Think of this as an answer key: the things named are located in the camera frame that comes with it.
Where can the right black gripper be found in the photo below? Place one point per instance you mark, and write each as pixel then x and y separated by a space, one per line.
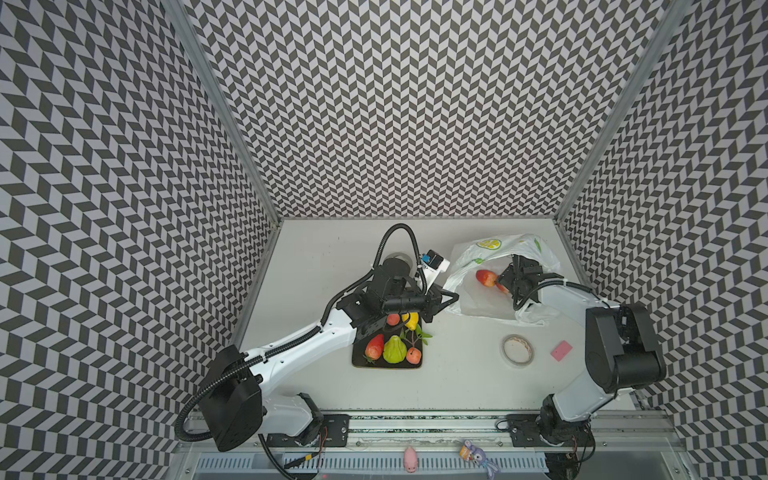
pixel 518 279

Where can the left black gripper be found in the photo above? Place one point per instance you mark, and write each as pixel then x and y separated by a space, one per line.
pixel 434 298

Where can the white plastic bag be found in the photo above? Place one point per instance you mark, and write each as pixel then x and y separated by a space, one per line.
pixel 494 253

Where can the yellow fake lemon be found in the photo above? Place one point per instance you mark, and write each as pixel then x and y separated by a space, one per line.
pixel 411 320

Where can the fake leafy twig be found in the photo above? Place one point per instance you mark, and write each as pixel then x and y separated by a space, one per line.
pixel 416 338

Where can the small peach fake fruit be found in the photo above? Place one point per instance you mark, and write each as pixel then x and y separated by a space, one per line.
pixel 414 356

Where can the green fake fruit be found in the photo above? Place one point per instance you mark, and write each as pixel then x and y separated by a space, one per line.
pixel 395 350

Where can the red fake strawberry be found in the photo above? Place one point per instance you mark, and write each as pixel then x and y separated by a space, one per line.
pixel 374 349

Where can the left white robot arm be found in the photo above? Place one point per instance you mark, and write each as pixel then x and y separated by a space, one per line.
pixel 237 399

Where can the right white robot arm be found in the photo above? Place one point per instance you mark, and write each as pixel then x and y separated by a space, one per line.
pixel 622 353

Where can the red fake fruit in bag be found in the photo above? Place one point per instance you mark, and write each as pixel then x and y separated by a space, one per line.
pixel 487 278

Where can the black square mat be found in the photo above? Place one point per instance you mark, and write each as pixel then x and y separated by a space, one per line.
pixel 357 356

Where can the beige masking tape roll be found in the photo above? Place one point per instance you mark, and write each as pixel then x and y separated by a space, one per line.
pixel 517 351

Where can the pink eraser block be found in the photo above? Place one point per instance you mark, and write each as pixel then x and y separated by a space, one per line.
pixel 561 350

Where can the purple toy figure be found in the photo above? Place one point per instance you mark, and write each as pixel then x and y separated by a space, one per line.
pixel 471 453

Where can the pink toy figure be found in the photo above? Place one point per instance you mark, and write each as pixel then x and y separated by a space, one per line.
pixel 410 460

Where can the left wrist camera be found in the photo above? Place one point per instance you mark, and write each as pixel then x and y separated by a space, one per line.
pixel 433 265

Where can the aluminium front rail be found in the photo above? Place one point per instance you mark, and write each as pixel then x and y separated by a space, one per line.
pixel 435 430

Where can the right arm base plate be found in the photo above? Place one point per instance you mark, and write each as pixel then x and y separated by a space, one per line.
pixel 533 430

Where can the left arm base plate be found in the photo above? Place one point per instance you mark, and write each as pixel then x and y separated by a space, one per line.
pixel 331 431

